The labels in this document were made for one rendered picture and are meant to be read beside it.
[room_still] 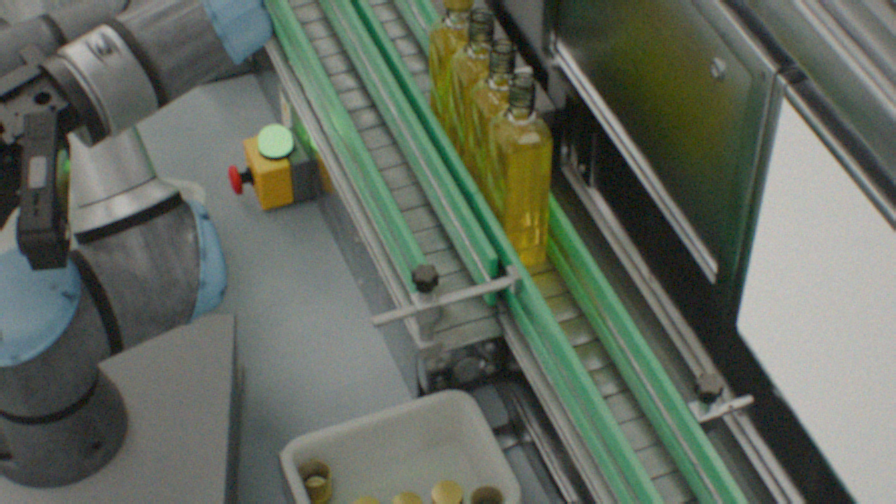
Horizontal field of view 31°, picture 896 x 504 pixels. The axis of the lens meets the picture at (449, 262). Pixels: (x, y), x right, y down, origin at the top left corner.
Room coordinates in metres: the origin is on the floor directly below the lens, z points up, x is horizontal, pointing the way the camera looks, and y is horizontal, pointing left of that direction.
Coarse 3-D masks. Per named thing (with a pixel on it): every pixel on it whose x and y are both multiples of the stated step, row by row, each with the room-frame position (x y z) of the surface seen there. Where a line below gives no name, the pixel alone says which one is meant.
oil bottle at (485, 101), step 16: (480, 80) 1.33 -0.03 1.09; (480, 96) 1.31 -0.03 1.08; (496, 96) 1.30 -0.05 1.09; (480, 112) 1.30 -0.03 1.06; (496, 112) 1.29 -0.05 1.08; (480, 128) 1.30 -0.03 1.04; (480, 144) 1.30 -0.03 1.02; (480, 160) 1.30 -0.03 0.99; (480, 176) 1.30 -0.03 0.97; (480, 192) 1.30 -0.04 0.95
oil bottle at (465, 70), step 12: (456, 60) 1.37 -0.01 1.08; (468, 60) 1.36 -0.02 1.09; (480, 60) 1.36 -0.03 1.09; (456, 72) 1.37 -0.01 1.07; (468, 72) 1.35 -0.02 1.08; (480, 72) 1.35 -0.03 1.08; (456, 84) 1.37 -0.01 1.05; (468, 84) 1.34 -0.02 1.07; (456, 96) 1.37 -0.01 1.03; (468, 96) 1.34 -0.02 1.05; (456, 108) 1.37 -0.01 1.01; (468, 108) 1.34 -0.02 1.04; (456, 120) 1.37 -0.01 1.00; (468, 120) 1.34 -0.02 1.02; (456, 132) 1.37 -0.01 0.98; (468, 132) 1.34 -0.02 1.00; (456, 144) 1.37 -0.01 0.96; (468, 144) 1.34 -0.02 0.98; (468, 156) 1.34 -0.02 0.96; (468, 168) 1.34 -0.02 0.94
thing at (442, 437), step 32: (384, 416) 1.06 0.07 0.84; (416, 416) 1.07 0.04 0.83; (448, 416) 1.08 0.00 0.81; (480, 416) 1.06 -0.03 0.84; (288, 448) 1.01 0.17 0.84; (320, 448) 1.03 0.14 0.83; (352, 448) 1.04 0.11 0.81; (384, 448) 1.05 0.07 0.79; (416, 448) 1.06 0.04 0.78; (448, 448) 1.07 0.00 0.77; (480, 448) 1.03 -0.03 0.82; (288, 480) 0.98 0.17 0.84; (352, 480) 1.02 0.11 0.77; (384, 480) 1.02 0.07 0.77; (416, 480) 1.02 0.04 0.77; (448, 480) 1.02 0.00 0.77; (480, 480) 1.02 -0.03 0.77; (512, 480) 0.97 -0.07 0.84
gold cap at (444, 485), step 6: (438, 486) 0.98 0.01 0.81; (444, 486) 0.98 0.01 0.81; (450, 486) 0.98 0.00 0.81; (456, 486) 0.98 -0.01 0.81; (432, 492) 0.98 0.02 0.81; (438, 492) 0.98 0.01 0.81; (444, 492) 0.98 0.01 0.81; (450, 492) 0.98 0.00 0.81; (456, 492) 0.98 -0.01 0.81; (462, 492) 0.98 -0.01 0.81; (432, 498) 0.97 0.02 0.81; (438, 498) 0.97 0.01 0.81; (444, 498) 0.97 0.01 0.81; (450, 498) 0.97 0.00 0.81; (456, 498) 0.97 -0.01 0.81; (462, 498) 0.97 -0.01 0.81
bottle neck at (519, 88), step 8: (520, 72) 1.28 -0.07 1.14; (512, 80) 1.27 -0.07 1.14; (520, 80) 1.28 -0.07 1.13; (528, 80) 1.27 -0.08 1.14; (536, 80) 1.27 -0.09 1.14; (512, 88) 1.26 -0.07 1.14; (520, 88) 1.25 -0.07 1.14; (528, 88) 1.25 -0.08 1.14; (512, 96) 1.26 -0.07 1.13; (520, 96) 1.25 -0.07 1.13; (528, 96) 1.25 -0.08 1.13; (512, 104) 1.26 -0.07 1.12; (520, 104) 1.25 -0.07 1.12; (528, 104) 1.25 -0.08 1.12; (512, 112) 1.26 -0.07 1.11; (520, 112) 1.25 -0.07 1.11; (528, 112) 1.25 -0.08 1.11; (512, 120) 1.26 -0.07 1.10; (520, 120) 1.25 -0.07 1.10; (528, 120) 1.25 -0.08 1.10
